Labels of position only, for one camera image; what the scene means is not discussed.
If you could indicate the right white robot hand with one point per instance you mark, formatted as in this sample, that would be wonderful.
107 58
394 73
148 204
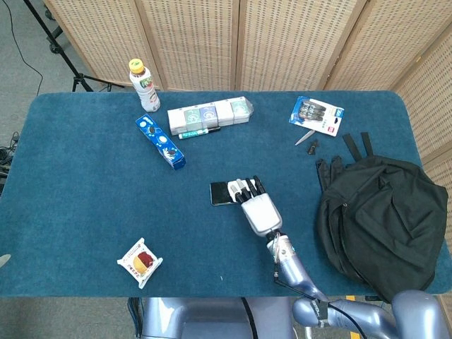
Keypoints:
261 212

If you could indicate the smartphone with blue back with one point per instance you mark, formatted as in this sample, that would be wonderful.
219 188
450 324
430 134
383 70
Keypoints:
220 193

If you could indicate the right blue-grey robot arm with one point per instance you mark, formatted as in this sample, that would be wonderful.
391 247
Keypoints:
300 279

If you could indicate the black backpack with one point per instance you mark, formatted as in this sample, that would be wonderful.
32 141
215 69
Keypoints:
385 226

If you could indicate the left robot hand fingertip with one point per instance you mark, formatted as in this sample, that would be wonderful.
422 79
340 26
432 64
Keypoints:
4 260

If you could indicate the small black binder clip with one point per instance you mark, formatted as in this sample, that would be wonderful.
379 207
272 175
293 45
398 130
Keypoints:
312 147

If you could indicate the small silver scissors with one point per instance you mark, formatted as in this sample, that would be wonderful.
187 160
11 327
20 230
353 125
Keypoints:
304 137

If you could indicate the teal marker pen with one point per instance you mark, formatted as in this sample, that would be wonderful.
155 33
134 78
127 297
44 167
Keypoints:
198 132

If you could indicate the wrapped multipack of small boxes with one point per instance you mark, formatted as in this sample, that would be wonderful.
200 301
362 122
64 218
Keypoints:
208 114

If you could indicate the blister pack of pens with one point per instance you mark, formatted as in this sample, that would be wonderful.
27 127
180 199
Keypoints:
316 115

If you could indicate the blue-grey robot torso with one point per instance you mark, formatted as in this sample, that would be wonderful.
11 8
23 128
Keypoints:
212 318

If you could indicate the blue cookie box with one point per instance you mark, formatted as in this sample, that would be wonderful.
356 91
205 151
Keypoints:
160 142

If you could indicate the white snack packet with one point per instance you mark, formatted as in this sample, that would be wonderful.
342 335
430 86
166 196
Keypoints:
140 262

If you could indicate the blue table mat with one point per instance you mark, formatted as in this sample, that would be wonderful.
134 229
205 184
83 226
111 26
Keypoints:
106 197

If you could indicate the yellow-capped tea bottle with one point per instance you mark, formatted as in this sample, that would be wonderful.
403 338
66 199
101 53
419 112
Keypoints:
145 88

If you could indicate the black tripod stand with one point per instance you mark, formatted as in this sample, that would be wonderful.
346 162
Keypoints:
60 46

